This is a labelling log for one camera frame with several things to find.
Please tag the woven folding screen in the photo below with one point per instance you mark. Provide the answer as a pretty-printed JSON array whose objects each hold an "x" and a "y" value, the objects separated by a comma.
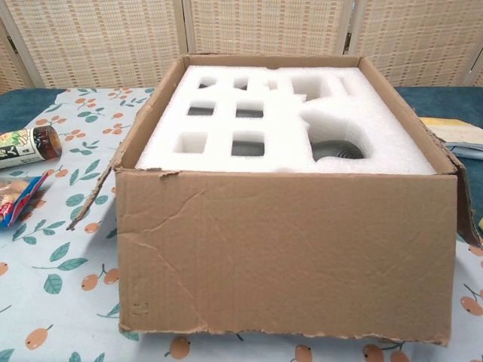
[{"x": 113, "y": 41}]

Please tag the blue biscuit snack bag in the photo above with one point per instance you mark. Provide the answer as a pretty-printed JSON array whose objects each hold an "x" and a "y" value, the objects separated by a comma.
[{"x": 19, "y": 200}]

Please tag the dark round object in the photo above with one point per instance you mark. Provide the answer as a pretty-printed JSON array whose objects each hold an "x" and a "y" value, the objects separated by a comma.
[{"x": 339, "y": 151}]

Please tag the yellow sponge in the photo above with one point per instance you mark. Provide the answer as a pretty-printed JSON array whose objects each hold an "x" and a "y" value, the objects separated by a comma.
[{"x": 481, "y": 224}]

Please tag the red cardboard shipping box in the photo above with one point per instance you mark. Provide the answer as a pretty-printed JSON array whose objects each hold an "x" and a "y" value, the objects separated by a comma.
[{"x": 287, "y": 256}]

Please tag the white foam insert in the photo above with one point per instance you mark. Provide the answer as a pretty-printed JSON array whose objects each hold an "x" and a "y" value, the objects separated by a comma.
[{"x": 222, "y": 124}]

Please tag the floral fruit print tablecloth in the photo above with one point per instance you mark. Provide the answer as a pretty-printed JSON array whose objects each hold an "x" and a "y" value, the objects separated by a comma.
[{"x": 56, "y": 294}]

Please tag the brown drink bottle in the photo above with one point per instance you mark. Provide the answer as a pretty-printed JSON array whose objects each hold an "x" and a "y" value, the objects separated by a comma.
[{"x": 34, "y": 145}]

